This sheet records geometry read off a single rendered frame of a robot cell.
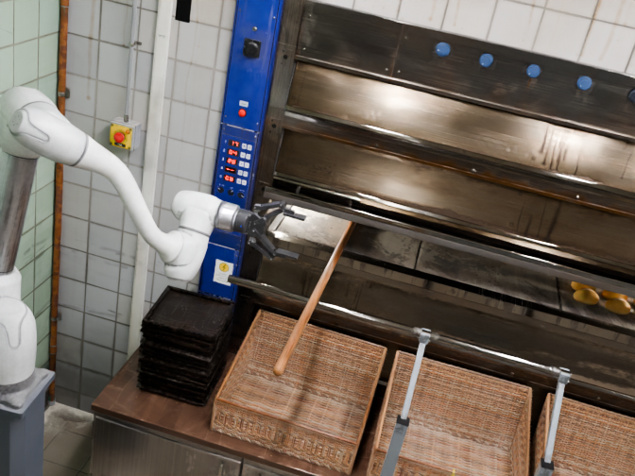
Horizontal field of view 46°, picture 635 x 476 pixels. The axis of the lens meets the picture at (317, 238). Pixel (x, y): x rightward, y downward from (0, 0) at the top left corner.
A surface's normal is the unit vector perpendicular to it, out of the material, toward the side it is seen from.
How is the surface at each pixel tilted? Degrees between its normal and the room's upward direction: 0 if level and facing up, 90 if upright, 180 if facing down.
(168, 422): 0
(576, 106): 90
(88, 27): 90
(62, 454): 0
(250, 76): 90
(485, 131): 70
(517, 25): 90
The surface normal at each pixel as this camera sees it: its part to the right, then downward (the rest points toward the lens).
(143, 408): 0.18, -0.88
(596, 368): -0.15, 0.07
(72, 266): -0.22, 0.40
